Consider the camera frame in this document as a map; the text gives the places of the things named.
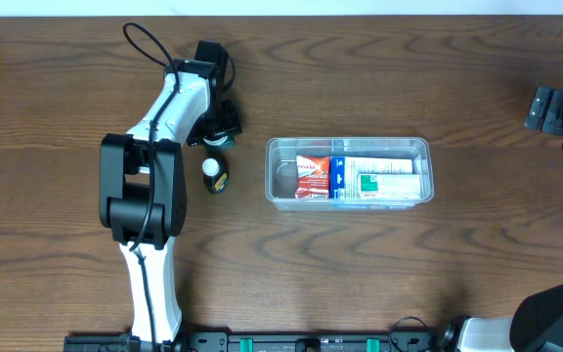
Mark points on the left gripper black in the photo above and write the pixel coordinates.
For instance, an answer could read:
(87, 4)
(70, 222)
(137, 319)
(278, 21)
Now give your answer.
(235, 122)

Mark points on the green round-label box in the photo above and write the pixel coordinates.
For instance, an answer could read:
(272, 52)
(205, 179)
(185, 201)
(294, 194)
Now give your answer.
(219, 145)

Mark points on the red Panadol box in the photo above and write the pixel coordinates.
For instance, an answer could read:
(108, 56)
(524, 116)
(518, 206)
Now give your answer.
(312, 176)

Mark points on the clear plastic container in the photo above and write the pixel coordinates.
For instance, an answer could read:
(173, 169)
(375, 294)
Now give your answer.
(281, 170)

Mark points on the blue fever patch box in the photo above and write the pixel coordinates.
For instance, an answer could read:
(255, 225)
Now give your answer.
(345, 171)

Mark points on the white green medicine box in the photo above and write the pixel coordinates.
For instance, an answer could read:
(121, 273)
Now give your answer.
(389, 186)

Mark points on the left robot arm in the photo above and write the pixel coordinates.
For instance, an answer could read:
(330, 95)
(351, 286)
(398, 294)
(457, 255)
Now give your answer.
(143, 196)

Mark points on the dark bottle white cap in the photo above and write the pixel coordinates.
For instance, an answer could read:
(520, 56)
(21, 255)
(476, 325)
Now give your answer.
(215, 175)

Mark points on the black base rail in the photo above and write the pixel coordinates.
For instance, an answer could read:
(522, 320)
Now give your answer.
(397, 340)

